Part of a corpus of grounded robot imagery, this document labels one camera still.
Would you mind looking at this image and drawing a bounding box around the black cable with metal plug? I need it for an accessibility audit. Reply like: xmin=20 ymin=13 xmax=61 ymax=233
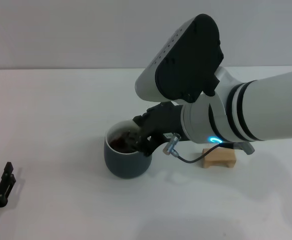
xmin=162 ymin=133 xmax=255 ymax=165

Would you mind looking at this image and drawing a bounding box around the grey ceramic coffee cup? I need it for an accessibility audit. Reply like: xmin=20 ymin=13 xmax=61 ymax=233
xmin=103 ymin=119 xmax=153 ymax=180

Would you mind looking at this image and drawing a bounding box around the wooden rest block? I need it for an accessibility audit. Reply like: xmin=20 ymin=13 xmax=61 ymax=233
xmin=202 ymin=147 xmax=237 ymax=169

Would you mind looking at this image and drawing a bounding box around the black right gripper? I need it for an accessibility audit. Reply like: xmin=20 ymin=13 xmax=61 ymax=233
xmin=132 ymin=101 xmax=186 ymax=157

